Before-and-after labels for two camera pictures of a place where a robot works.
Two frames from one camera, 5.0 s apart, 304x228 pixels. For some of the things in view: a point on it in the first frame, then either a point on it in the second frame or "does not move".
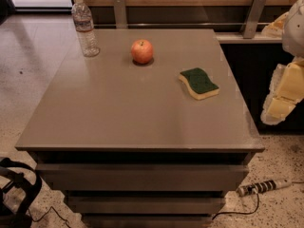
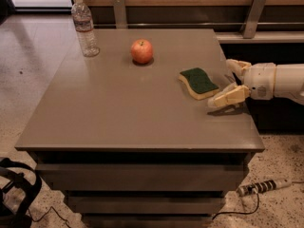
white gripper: (294, 32) -> (261, 80)
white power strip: (263, 186) does not move
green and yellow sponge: (199, 84) does not move
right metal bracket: (254, 16) does not move
